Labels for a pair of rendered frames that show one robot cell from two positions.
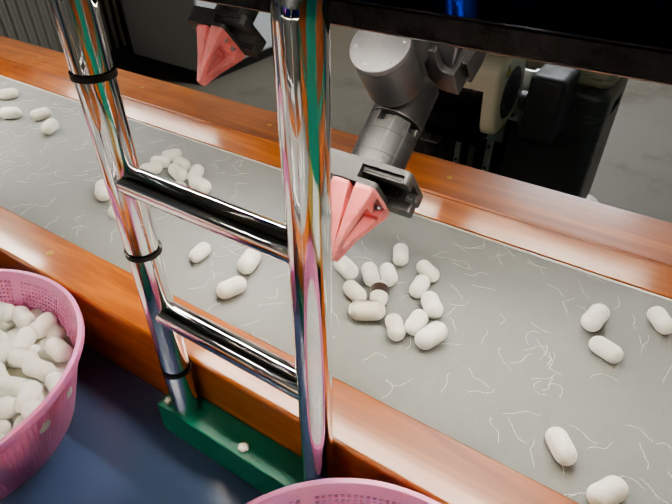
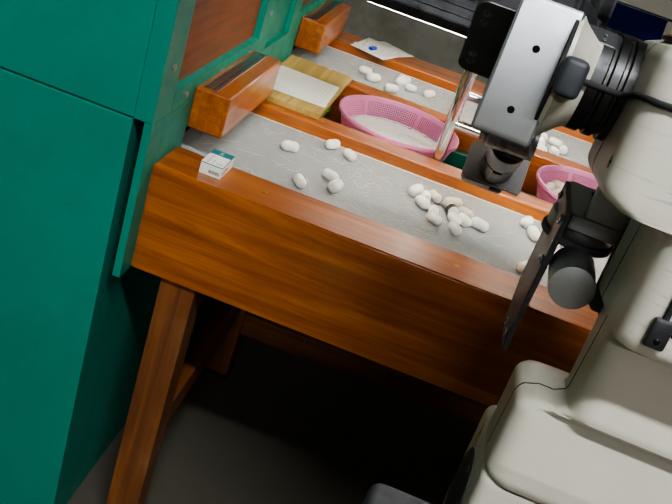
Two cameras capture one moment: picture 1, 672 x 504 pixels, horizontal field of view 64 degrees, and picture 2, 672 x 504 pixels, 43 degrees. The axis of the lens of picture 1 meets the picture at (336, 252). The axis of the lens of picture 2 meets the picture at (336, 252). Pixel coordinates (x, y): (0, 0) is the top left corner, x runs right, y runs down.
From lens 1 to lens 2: 1.81 m
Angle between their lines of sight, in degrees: 109
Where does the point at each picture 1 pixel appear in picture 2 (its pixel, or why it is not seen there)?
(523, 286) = (374, 211)
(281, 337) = (482, 205)
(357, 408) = (432, 164)
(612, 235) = (327, 210)
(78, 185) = not seen: outside the picture
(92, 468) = not seen: hidden behind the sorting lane
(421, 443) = (404, 153)
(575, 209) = (354, 229)
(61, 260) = not seen: hidden behind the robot
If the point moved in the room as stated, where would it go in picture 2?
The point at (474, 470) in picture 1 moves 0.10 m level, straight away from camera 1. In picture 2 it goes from (383, 146) to (380, 164)
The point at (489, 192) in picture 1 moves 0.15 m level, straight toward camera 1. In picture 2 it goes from (421, 249) to (411, 206)
